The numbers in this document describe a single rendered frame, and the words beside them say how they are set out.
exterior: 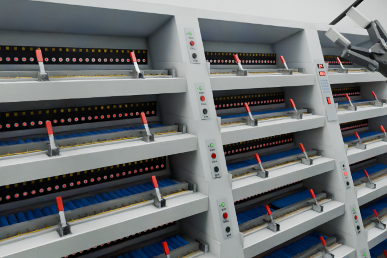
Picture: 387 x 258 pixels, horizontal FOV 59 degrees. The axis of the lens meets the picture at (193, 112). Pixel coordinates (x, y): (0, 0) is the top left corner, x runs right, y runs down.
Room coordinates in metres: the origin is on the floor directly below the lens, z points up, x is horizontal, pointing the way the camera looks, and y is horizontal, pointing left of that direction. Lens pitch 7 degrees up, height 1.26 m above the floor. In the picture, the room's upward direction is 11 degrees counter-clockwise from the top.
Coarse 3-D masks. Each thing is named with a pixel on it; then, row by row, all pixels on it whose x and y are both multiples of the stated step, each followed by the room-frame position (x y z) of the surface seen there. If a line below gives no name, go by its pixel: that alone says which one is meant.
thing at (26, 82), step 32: (0, 64) 0.91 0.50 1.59; (32, 64) 0.96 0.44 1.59; (64, 64) 1.01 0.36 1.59; (96, 64) 1.07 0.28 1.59; (128, 64) 1.14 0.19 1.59; (160, 64) 1.18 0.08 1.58; (0, 96) 0.77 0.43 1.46; (32, 96) 0.81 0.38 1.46; (64, 96) 0.85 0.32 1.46; (96, 96) 0.90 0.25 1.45
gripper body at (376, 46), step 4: (376, 44) 0.95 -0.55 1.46; (380, 44) 0.95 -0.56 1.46; (376, 48) 0.94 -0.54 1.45; (380, 48) 0.95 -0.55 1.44; (372, 56) 0.94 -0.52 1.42; (376, 56) 0.93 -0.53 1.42; (380, 56) 0.93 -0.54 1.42; (384, 56) 0.94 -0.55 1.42; (376, 60) 0.93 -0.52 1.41; (380, 60) 0.93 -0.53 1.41; (384, 60) 0.93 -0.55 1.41; (380, 64) 0.93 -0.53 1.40; (384, 64) 0.93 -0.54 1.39; (380, 68) 0.94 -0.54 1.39; (384, 68) 0.93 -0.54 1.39; (380, 72) 0.96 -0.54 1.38; (384, 72) 0.94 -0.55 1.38; (384, 76) 0.96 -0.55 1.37
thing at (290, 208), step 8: (304, 200) 1.45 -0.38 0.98; (312, 200) 1.47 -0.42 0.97; (280, 208) 1.37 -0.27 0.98; (288, 208) 1.37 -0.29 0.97; (296, 208) 1.41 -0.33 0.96; (304, 208) 1.41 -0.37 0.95; (264, 216) 1.30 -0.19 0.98; (272, 216) 1.32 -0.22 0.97; (280, 216) 1.35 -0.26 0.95; (240, 224) 1.24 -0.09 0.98; (248, 224) 1.24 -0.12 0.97; (256, 224) 1.27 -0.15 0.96
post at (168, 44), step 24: (168, 24) 1.11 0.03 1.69; (192, 24) 1.11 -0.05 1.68; (168, 48) 1.13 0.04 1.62; (192, 72) 1.09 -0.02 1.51; (168, 96) 1.17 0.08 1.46; (192, 96) 1.08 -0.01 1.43; (216, 120) 1.12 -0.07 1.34; (216, 144) 1.11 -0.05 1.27; (192, 168) 1.12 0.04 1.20; (216, 192) 1.09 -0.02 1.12; (192, 216) 1.16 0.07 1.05; (216, 216) 1.08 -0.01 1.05; (216, 240) 1.08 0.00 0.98; (240, 240) 1.13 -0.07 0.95
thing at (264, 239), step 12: (276, 192) 1.50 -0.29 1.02; (324, 192) 1.53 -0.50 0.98; (336, 192) 1.51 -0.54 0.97; (240, 204) 1.37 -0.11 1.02; (324, 204) 1.47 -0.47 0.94; (336, 204) 1.47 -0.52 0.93; (288, 216) 1.36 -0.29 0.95; (300, 216) 1.36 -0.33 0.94; (312, 216) 1.36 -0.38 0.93; (324, 216) 1.40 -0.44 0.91; (336, 216) 1.46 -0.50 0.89; (252, 228) 1.26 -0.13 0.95; (288, 228) 1.27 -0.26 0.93; (300, 228) 1.31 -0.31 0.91; (312, 228) 1.36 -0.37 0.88; (252, 240) 1.18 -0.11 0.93; (264, 240) 1.19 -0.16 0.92; (276, 240) 1.23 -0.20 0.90; (252, 252) 1.16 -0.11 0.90
